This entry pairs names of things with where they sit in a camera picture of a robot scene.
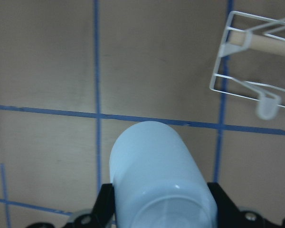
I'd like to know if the white wire cup rack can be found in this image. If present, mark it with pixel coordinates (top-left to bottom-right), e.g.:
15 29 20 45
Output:
209 11 285 120

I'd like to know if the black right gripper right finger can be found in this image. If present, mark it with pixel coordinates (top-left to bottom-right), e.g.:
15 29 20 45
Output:
207 182 285 228

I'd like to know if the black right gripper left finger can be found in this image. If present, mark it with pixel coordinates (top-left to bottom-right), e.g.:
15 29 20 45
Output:
26 183 116 228

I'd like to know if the light blue plastic cup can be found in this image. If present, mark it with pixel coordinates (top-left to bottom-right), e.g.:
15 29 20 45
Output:
109 121 218 228

